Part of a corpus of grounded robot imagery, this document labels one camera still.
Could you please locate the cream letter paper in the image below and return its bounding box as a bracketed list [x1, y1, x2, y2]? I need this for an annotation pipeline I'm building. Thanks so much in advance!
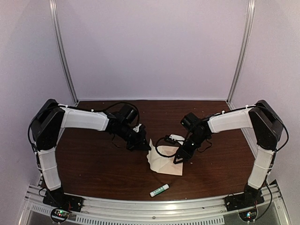
[147, 139, 164, 173]

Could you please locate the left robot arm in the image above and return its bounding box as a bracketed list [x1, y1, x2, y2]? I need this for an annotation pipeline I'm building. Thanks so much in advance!
[28, 99, 151, 208]

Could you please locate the aluminium front rail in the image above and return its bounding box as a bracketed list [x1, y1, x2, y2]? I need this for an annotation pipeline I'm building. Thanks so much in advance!
[16, 184, 291, 225]

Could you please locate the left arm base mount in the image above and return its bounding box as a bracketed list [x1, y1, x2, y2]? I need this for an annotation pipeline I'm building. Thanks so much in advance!
[43, 187, 83, 212]

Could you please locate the left black cable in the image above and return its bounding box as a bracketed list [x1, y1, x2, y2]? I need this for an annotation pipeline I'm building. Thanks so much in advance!
[27, 101, 141, 150]

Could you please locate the right aluminium frame post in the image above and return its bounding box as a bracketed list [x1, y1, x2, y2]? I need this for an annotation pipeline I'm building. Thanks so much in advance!
[226, 0, 255, 105]

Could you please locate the beige envelope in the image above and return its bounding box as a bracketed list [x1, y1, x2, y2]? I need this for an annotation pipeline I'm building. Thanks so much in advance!
[157, 145, 183, 176]

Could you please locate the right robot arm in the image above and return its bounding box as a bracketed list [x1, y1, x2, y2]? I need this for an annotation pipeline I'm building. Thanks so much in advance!
[173, 100, 284, 207]

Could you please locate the left aluminium frame post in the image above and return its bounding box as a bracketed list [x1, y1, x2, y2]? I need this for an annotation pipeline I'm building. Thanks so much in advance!
[49, 0, 79, 105]

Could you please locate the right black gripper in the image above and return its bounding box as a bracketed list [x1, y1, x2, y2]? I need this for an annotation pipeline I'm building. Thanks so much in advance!
[174, 133, 208, 165]

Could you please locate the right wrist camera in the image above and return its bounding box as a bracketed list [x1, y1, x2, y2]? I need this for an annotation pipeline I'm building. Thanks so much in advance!
[164, 134, 185, 144]

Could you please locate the green white glue stick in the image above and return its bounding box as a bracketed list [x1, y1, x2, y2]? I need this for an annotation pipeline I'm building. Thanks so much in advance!
[150, 184, 169, 197]

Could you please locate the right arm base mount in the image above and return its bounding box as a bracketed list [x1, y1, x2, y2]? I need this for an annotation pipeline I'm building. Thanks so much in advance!
[224, 185, 264, 211]

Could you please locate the aluminium frame post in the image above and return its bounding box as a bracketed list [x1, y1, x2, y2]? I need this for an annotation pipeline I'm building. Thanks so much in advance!
[49, 0, 79, 105]
[226, 0, 255, 105]

